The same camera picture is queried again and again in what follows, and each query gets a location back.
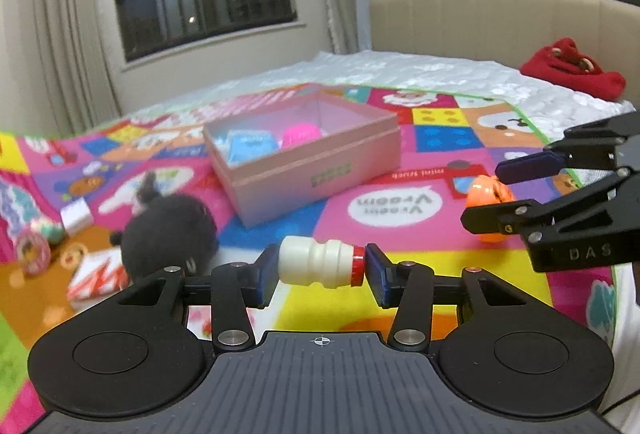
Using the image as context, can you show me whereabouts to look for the small white box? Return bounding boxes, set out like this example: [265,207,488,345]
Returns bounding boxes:
[60,197,94,235]

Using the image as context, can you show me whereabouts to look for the white quilted bed cover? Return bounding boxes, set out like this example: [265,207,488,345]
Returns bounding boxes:
[120,49,640,195]

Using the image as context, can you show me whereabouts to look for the pink cardboard box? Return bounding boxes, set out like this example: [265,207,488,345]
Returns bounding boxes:
[202,94,402,229]

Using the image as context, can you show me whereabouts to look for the red cloth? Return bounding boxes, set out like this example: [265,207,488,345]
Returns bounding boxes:
[519,38,627,101]

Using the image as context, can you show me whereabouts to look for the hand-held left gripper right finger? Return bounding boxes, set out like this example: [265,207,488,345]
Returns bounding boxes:
[365,243,523,351]

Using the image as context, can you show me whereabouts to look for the black plush toy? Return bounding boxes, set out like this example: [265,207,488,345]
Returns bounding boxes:
[110,173,219,279]

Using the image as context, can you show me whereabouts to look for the red and white packet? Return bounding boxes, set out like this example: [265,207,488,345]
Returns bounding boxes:
[67,249,132,310]

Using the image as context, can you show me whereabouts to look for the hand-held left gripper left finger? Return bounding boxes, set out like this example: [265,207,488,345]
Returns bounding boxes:
[117,244,281,351]

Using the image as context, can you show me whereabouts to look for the white bottle with red cap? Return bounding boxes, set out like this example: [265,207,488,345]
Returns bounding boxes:
[277,237,367,289]

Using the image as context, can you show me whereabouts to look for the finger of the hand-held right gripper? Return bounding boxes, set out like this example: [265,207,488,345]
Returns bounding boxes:
[495,111,640,185]
[460,169,640,240]

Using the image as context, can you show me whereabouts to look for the orange plastic toy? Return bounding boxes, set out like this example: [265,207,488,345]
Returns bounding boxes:
[466,174,517,243]

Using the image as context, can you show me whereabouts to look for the colourful printed play mat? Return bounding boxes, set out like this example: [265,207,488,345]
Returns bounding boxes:
[0,83,618,434]

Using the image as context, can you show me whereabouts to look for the pink toy net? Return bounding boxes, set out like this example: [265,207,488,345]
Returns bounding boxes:
[281,124,321,150]

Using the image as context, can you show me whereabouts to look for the pink round toy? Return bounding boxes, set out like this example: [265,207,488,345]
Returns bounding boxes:
[15,234,51,275]

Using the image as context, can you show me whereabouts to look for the blue and white tissue packet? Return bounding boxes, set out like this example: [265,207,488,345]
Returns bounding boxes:
[227,129,279,165]

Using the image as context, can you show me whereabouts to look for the beige padded headboard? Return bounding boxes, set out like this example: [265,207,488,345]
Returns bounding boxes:
[369,0,640,105]

